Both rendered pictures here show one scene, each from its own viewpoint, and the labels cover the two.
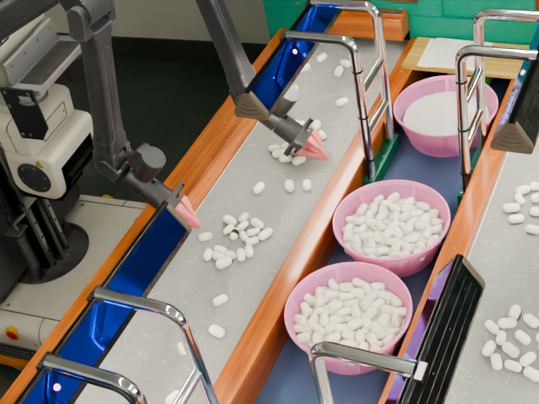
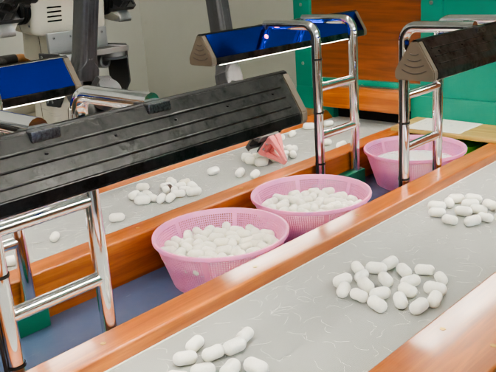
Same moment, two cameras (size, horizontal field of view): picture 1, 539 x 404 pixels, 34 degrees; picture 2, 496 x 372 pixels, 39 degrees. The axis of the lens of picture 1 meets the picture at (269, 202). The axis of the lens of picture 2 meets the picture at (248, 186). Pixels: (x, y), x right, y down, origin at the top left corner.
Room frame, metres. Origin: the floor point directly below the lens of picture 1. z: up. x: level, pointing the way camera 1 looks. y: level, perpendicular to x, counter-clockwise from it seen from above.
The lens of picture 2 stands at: (0.01, -0.41, 1.26)
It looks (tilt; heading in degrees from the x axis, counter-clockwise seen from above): 18 degrees down; 11
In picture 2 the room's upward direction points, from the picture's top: 4 degrees counter-clockwise
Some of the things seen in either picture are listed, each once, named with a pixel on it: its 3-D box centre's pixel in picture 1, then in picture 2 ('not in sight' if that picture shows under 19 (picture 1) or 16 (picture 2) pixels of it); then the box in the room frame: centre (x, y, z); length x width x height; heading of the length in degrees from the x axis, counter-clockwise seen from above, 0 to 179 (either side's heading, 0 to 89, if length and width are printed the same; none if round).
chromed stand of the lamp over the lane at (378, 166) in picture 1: (342, 94); (311, 104); (1.79, -0.24, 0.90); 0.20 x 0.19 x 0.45; 147
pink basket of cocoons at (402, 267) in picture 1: (392, 232); (311, 212); (1.46, -0.26, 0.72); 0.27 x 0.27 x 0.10
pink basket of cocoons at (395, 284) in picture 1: (350, 322); (222, 253); (1.23, -0.11, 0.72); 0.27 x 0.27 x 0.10
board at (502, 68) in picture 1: (467, 57); (454, 129); (2.01, -0.62, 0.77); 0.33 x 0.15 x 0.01; 57
